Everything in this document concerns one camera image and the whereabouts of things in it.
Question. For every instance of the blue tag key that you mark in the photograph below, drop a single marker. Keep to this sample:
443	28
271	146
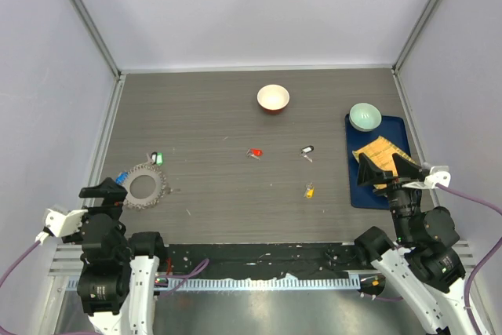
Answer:
121	178

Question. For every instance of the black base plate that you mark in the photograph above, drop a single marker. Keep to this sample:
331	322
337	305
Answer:
267	261

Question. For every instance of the yellow woven mat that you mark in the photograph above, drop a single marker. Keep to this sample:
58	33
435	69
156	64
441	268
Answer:
380	152

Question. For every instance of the blue tray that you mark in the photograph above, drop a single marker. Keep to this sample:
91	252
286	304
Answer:
393	129

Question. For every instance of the white cable duct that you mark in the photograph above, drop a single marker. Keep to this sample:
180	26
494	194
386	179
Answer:
288	283

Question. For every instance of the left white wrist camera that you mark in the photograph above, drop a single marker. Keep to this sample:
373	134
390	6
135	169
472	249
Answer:
59	223

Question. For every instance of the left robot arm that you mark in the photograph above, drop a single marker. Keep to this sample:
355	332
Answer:
116	286

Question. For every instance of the light green bowl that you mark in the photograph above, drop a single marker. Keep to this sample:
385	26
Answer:
364	117

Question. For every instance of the large metal keyring disc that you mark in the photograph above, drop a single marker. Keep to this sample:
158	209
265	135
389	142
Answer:
147	185

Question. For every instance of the red white bowl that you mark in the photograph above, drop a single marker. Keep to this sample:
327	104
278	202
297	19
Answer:
273	99

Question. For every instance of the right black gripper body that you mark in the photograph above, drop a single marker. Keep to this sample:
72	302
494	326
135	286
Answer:
402	201

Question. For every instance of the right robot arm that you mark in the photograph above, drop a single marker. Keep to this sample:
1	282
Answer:
421	263

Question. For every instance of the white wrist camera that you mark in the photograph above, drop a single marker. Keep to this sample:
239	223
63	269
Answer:
435	175
59	223

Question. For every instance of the green tag key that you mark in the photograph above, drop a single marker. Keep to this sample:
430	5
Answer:
155	158

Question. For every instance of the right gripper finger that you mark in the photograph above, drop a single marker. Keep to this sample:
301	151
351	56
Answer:
369	174
409	174

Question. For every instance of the yellow tag key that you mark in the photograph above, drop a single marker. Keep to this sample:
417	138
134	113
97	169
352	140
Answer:
309	191

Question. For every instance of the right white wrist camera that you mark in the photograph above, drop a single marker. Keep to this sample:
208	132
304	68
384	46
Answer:
435	175

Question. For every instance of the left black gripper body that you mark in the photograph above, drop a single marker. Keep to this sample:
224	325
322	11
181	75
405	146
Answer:
113	205

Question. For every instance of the red tag key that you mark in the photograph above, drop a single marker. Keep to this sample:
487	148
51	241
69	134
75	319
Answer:
254	153

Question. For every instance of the black tag key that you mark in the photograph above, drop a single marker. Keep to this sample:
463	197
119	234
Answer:
305	151

